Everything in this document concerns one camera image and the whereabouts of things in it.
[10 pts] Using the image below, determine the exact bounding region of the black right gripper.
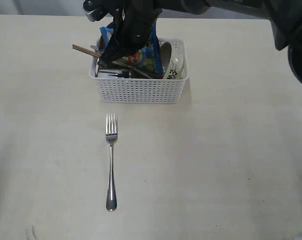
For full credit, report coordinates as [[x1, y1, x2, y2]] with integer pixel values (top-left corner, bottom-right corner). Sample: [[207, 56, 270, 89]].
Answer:
[[100, 0, 162, 65]]

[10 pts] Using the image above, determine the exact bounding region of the silver table knife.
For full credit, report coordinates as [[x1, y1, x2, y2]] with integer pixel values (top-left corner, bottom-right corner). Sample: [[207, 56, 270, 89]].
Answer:
[[90, 45, 158, 79]]

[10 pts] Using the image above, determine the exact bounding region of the blue chips bag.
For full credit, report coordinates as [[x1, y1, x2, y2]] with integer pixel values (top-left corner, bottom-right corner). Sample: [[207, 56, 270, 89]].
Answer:
[[98, 23, 163, 76]]

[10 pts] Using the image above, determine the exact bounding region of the silver metal fork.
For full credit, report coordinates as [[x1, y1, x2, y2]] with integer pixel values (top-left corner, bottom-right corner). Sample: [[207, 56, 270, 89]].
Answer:
[[105, 113, 118, 212]]

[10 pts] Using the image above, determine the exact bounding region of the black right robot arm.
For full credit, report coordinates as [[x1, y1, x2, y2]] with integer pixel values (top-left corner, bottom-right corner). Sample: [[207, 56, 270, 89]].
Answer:
[[83, 0, 302, 84]]

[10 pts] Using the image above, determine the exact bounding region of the silver metal cup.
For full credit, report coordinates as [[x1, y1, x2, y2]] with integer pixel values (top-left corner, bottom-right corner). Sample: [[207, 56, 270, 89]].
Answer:
[[97, 69, 132, 79]]

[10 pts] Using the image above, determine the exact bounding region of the white perforated plastic basket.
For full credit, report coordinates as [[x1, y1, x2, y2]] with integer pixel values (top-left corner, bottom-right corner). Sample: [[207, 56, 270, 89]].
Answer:
[[89, 38, 189, 104]]

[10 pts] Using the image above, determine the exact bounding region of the upper brown wooden chopstick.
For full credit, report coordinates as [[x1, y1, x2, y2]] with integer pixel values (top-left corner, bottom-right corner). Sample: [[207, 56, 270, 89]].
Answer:
[[72, 44, 103, 56]]

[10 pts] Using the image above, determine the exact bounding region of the white bowl with black pattern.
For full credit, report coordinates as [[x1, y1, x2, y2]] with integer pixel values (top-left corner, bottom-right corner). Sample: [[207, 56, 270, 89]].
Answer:
[[160, 41, 184, 80]]

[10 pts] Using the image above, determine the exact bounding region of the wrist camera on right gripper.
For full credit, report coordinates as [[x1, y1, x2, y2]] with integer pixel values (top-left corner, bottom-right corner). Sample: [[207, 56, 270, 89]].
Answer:
[[82, 0, 122, 22]]

